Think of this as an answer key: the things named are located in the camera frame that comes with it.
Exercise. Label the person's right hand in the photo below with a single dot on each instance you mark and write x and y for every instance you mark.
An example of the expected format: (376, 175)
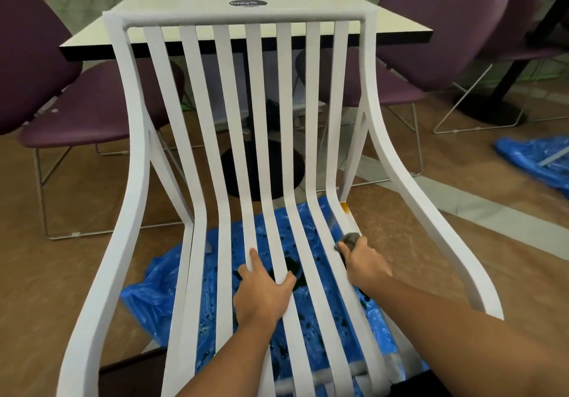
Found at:
(366, 263)

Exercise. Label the person's left hand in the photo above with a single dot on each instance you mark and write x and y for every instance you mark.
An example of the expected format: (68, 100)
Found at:
(260, 294)

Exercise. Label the person's right forearm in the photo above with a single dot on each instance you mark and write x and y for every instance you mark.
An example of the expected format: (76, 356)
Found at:
(466, 339)

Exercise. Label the person's left forearm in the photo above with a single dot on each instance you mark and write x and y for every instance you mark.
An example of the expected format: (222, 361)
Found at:
(231, 361)

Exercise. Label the purple lounge chair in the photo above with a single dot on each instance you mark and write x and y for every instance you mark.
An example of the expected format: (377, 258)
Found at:
(515, 18)
(31, 54)
(444, 23)

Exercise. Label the blue plastic sheet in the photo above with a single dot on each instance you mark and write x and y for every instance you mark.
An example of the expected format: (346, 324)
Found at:
(529, 161)
(146, 299)

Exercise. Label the black round table base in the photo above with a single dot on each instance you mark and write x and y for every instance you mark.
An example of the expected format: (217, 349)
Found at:
(240, 174)
(489, 110)

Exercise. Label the dark brown tray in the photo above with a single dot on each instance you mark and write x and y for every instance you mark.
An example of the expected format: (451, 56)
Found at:
(129, 374)

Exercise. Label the round dark sticker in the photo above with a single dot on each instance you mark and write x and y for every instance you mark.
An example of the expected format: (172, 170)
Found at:
(248, 3)

